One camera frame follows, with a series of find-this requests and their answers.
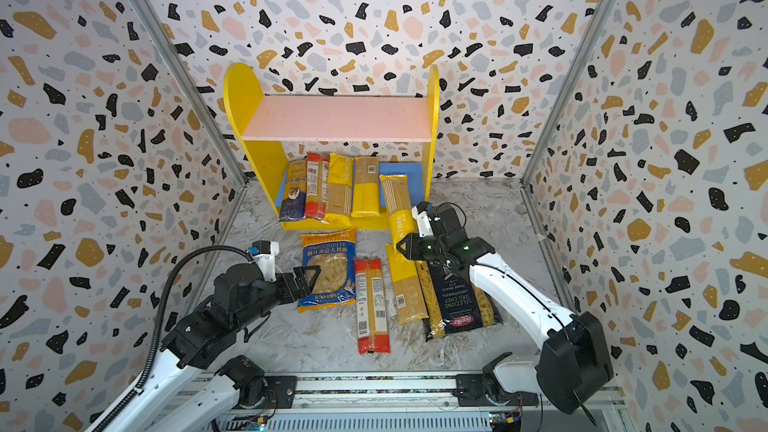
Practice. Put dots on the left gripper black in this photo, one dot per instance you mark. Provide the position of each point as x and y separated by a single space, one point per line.
292 293

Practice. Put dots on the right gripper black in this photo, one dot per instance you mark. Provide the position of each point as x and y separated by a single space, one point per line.
420 245

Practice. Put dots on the blue orange orecchiette bag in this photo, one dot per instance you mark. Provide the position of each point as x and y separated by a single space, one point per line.
334 254

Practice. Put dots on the blue yellow pasta bag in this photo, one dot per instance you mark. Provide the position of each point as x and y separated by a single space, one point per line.
293 203

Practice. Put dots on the dark penne pasta bag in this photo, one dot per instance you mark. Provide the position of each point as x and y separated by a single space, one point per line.
453 304

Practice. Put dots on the yellow spaghetti pack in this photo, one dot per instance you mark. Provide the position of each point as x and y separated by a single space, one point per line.
398 205
366 202
408 296
340 190

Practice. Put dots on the red spaghetti pack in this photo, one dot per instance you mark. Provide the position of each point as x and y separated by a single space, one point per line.
371 310
316 186

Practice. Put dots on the yellow spaghetti pack bottom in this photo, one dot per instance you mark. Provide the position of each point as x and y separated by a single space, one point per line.
398 205

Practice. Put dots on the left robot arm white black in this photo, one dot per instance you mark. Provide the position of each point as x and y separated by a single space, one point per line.
244 293

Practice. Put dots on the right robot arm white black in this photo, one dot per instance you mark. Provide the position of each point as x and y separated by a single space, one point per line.
573 362

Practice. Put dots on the yellow shelf pink blue boards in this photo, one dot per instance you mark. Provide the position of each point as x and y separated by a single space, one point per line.
262 124

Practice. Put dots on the yellow spaghetti pack on floor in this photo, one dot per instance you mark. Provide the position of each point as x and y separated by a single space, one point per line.
408 296

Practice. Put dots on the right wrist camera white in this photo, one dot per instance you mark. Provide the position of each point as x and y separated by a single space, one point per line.
420 214

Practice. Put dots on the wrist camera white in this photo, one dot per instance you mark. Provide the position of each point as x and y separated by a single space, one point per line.
264 253
420 214

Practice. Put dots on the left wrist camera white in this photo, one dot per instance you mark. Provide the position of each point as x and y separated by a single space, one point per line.
264 253

